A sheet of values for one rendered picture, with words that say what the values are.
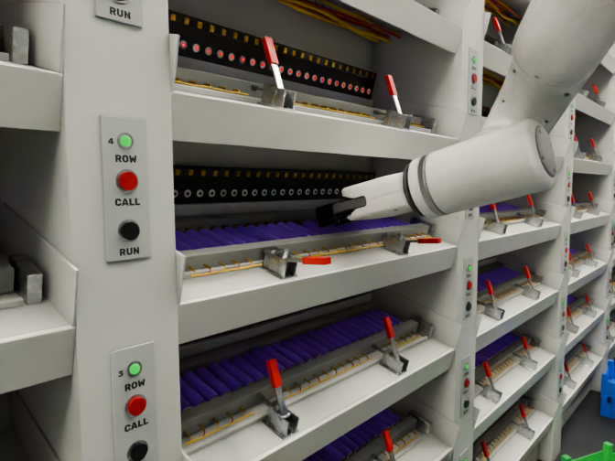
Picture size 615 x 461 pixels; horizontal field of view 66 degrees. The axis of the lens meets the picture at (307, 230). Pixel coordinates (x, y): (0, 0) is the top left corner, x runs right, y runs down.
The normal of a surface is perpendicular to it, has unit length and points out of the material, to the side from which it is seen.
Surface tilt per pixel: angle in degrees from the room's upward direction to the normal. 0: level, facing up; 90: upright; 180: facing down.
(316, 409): 15
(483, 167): 94
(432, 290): 90
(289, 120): 105
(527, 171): 116
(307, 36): 90
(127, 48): 90
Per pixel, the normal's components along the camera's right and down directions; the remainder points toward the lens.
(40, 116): 0.71, 0.32
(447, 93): -0.68, 0.07
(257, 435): 0.19, -0.95
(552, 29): -0.69, 0.34
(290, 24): 0.74, 0.06
